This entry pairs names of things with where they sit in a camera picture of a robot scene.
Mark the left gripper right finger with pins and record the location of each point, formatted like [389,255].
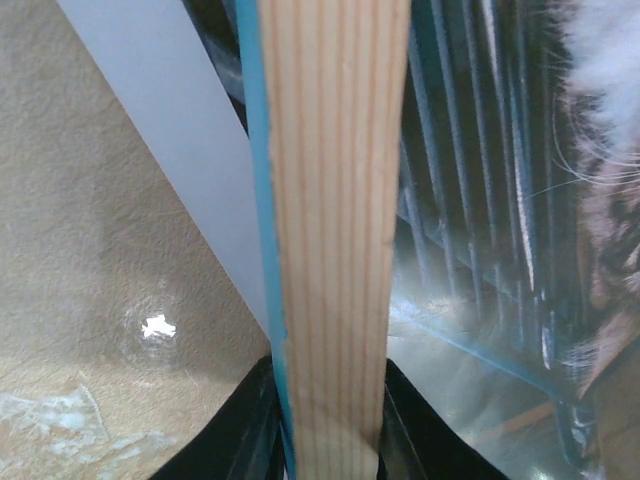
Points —
[416,443]

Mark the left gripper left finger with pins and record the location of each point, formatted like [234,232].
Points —
[242,441]

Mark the cat and books photo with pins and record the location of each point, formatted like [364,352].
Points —
[515,268]

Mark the wooden teal picture frame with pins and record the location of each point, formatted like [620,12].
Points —
[324,85]

